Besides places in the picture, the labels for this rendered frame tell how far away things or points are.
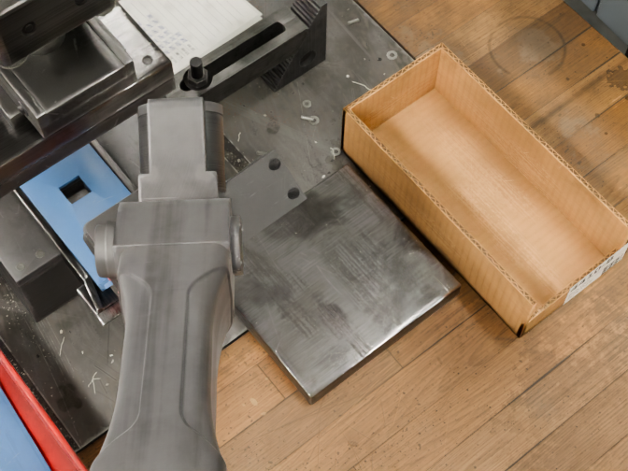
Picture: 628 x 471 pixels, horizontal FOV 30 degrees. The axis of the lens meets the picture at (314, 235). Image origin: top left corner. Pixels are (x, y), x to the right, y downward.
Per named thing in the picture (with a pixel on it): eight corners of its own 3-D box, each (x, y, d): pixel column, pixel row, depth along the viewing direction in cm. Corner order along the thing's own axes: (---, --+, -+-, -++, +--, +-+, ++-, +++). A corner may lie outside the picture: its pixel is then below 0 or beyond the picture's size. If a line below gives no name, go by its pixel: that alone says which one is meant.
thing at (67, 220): (111, 303, 95) (106, 287, 93) (10, 176, 101) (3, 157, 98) (181, 255, 97) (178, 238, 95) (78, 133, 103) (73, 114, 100)
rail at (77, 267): (88, 292, 98) (83, 280, 96) (4, 185, 103) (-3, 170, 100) (93, 289, 98) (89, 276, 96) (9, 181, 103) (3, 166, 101)
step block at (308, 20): (275, 92, 115) (272, 36, 107) (256, 73, 116) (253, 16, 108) (325, 60, 117) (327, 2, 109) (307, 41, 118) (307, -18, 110)
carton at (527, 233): (518, 342, 104) (533, 306, 97) (340, 153, 113) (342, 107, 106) (620, 263, 108) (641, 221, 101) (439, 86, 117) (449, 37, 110)
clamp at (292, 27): (185, 153, 112) (175, 93, 103) (164, 130, 113) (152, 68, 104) (307, 74, 116) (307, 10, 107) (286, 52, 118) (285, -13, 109)
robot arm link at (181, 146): (116, 116, 82) (88, 84, 70) (239, 111, 82) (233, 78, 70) (121, 282, 81) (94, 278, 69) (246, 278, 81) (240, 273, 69)
